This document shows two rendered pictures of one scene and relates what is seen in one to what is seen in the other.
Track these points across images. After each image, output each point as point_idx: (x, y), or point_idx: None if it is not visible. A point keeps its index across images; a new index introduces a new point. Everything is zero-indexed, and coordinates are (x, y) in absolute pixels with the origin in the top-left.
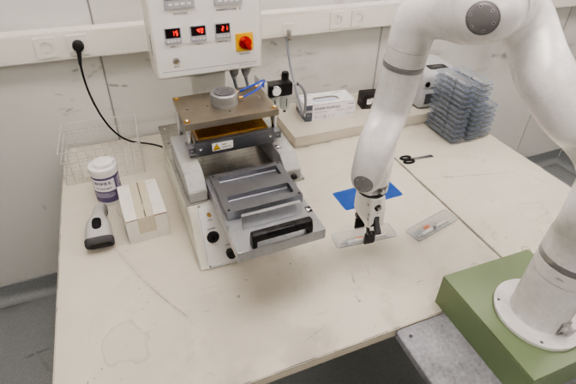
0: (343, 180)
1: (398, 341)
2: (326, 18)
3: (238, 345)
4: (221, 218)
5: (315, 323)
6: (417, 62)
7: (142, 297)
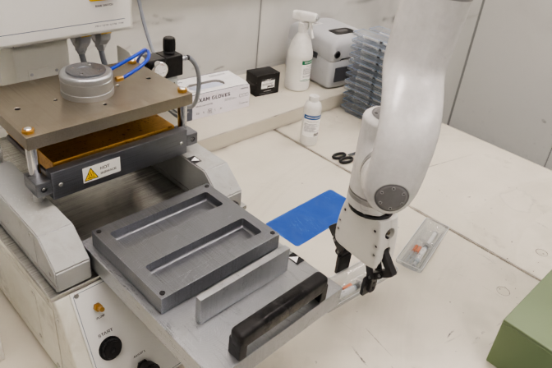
0: (271, 201)
1: None
2: None
3: None
4: (145, 310)
5: None
6: None
7: None
